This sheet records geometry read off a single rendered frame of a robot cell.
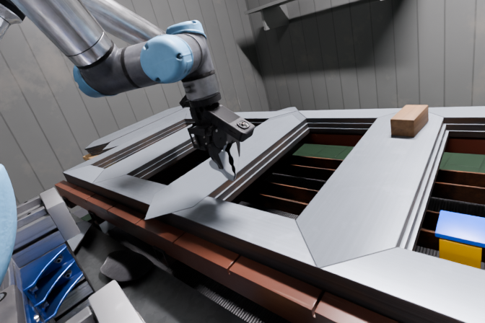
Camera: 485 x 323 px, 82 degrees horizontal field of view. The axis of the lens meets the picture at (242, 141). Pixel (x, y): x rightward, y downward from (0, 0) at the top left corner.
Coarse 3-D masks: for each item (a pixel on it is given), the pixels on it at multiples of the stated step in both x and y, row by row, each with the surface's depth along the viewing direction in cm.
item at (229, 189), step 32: (320, 128) 107; (352, 128) 100; (448, 128) 82; (480, 128) 77; (160, 160) 113; (256, 160) 89; (96, 192) 105; (224, 192) 78; (416, 192) 56; (192, 224) 66; (416, 224) 52; (256, 256) 54; (320, 288) 46; (352, 288) 42; (416, 320) 37; (448, 320) 34
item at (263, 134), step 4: (256, 132) 110; (260, 132) 109; (264, 132) 108; (268, 132) 107; (272, 132) 106; (276, 132) 105; (280, 132) 104; (284, 132) 103; (288, 132) 102; (252, 136) 107; (256, 136) 106; (260, 136) 105; (264, 136) 104; (268, 136) 103; (272, 136) 102; (276, 136) 101; (280, 136) 100
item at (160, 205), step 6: (156, 198) 79; (162, 198) 78; (168, 198) 78; (150, 204) 77; (156, 204) 76; (162, 204) 75; (168, 204) 75; (174, 204) 74; (180, 204) 73; (186, 204) 72; (150, 210) 74; (156, 210) 73; (162, 210) 73; (168, 210) 72; (174, 210) 71; (180, 210) 70
